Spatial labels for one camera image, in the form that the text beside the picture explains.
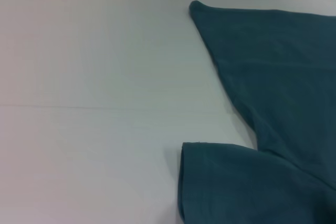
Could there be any blue t-shirt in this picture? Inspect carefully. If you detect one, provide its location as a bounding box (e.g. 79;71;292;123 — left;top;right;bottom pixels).
177;0;336;224

